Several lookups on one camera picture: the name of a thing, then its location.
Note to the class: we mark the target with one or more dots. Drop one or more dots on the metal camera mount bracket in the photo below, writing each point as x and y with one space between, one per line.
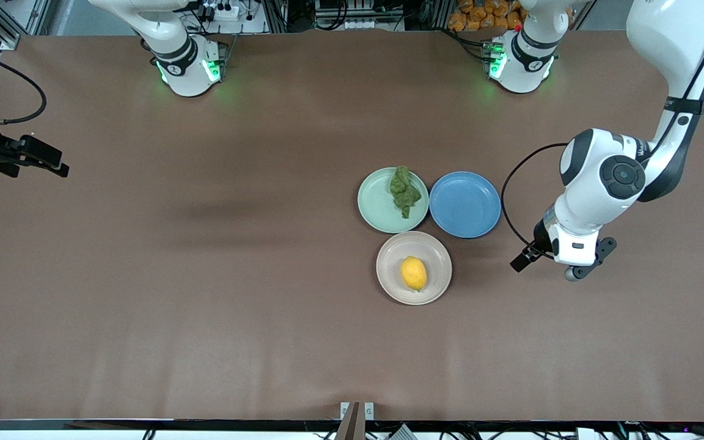
356 418

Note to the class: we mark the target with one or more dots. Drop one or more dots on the black equipment rack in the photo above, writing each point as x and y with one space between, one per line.
358 12

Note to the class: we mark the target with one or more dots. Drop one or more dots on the green lettuce leaf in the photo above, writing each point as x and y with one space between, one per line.
404 190

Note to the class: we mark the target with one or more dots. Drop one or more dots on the aluminium frame profile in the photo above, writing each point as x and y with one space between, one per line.
10 21

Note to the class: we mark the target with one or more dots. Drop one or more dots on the beige plate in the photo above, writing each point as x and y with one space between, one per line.
388 278

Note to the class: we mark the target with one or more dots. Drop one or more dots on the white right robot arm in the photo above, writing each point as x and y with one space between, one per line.
184 67

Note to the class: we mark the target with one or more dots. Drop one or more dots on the white power strip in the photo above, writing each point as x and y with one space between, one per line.
220 11

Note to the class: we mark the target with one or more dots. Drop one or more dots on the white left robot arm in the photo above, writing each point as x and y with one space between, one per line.
663 27

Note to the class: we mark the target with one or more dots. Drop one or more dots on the light green plate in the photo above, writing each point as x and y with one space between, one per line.
379 205

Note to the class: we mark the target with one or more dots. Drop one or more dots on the blue plate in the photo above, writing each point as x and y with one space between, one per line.
465 205

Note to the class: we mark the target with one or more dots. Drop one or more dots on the bag of orange fruit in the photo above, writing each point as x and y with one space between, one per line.
480 15

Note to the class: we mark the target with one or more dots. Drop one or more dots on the yellow lemon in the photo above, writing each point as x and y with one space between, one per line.
414 273

